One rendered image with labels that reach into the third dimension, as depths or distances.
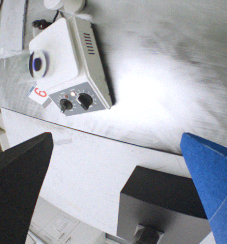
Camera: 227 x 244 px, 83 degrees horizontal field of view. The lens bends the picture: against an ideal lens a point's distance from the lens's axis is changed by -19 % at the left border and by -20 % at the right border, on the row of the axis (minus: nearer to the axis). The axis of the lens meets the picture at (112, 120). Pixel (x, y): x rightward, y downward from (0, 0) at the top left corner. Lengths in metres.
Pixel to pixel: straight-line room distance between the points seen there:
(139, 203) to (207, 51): 0.31
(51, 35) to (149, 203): 0.36
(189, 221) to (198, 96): 0.23
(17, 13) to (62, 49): 0.37
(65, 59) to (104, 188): 0.37
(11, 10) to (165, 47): 0.57
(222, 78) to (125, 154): 0.27
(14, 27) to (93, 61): 0.39
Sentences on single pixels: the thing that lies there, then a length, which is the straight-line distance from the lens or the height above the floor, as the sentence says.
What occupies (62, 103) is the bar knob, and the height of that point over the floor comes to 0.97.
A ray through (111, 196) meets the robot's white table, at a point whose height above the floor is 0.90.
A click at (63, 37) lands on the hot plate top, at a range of 0.29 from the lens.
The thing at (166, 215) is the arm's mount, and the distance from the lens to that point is 0.32.
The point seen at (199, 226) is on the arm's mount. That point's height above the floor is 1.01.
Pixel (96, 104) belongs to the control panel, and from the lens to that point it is 0.32.
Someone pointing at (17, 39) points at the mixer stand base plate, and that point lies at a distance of 0.59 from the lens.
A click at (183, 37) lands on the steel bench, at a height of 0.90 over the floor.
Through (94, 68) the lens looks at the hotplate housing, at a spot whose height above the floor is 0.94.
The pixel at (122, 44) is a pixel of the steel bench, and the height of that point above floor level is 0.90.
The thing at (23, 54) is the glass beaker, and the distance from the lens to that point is 0.27.
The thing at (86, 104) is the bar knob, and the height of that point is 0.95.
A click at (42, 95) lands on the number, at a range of 0.46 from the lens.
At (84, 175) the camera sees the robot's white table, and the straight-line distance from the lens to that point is 0.50.
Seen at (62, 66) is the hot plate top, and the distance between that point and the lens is 0.29.
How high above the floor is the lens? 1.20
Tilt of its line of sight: 57 degrees down
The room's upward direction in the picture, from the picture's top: 126 degrees counter-clockwise
